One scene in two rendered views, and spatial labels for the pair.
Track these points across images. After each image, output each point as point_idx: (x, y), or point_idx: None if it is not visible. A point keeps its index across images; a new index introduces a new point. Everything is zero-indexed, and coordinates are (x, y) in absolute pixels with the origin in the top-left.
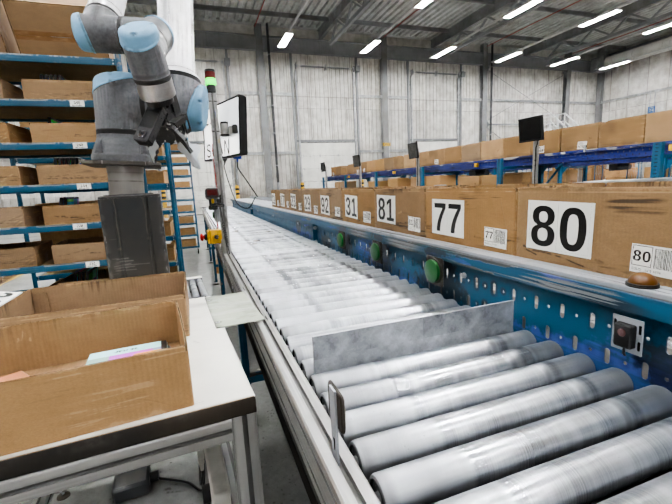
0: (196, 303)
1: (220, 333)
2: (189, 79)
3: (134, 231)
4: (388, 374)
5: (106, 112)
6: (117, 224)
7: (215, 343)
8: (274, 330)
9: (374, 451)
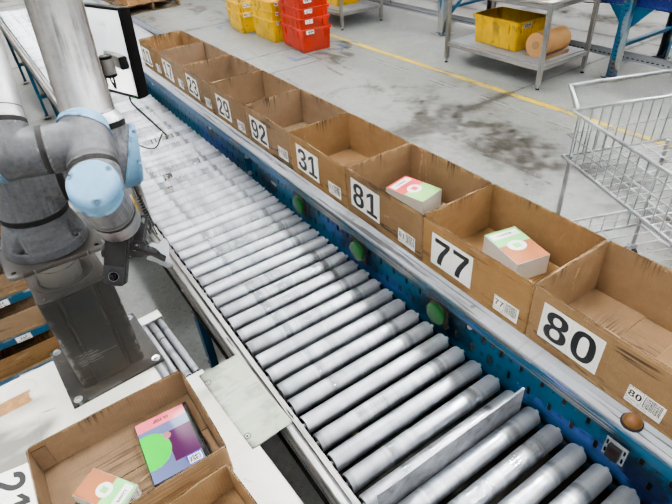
0: (197, 391)
1: (262, 458)
2: (116, 131)
3: (91, 322)
4: (437, 499)
5: (14, 204)
6: (69, 323)
7: (268, 480)
8: (310, 440)
9: None
